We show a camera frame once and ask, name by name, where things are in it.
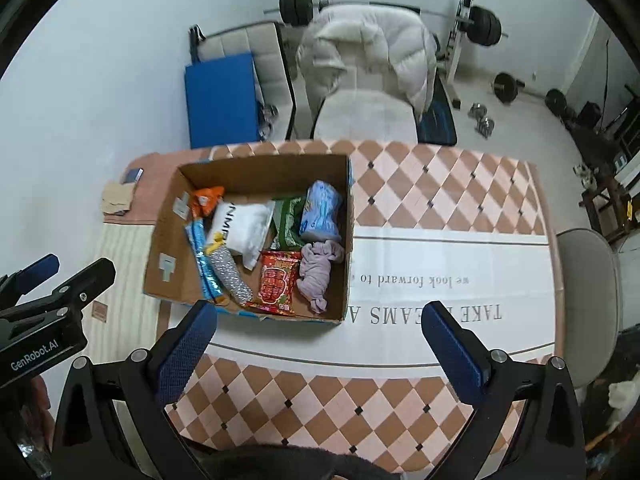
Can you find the dark phone on table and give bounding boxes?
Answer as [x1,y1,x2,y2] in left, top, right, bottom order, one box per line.
[122,168,143,184]

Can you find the red snack bag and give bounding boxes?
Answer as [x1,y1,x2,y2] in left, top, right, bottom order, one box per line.
[246,250,302,316]

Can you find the yellow silver scrubber sponge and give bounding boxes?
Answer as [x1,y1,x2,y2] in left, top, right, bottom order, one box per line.
[205,232,253,306]

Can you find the white squat rack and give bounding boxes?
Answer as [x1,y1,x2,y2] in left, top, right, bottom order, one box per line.
[438,0,473,110]

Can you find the blue long snack pack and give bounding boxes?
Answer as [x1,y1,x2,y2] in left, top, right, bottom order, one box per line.
[184,218,224,302]

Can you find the black floor barbell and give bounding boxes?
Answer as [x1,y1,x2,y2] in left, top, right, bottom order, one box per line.
[491,72,567,117]

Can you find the grey padded bench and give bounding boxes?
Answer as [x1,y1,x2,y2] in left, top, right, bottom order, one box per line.
[189,21,296,142]

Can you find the white puffer jacket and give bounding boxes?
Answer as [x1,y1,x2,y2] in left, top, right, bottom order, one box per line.
[296,3,437,118]

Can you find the light purple towel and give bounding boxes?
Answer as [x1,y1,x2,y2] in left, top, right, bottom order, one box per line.
[296,240,345,314]

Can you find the rack barbell with plates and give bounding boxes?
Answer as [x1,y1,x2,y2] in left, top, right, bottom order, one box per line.
[262,0,509,49]

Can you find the orange snack bag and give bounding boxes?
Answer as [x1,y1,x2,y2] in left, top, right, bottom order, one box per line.
[190,186,224,219]

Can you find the beige chair right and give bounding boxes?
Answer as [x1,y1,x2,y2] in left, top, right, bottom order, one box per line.
[558,228,622,389]

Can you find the white office chair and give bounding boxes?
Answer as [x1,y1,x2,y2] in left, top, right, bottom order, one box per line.
[294,4,442,146]

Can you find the cardboard box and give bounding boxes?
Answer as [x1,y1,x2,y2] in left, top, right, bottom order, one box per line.
[143,154,352,324]

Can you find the blue folded mat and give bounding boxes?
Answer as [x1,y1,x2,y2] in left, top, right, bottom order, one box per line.
[184,52,259,148]

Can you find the dark green snack bag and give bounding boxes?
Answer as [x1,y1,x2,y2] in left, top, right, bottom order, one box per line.
[270,196,306,252]

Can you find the brown paper scrap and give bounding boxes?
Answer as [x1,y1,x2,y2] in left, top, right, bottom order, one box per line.
[101,182,136,216]

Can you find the chrome dumbbell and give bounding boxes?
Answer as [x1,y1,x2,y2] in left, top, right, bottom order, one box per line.
[476,116,495,139]
[468,103,487,122]

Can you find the light blue tissue pack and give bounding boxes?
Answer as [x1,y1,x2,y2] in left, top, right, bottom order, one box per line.
[299,180,342,242]

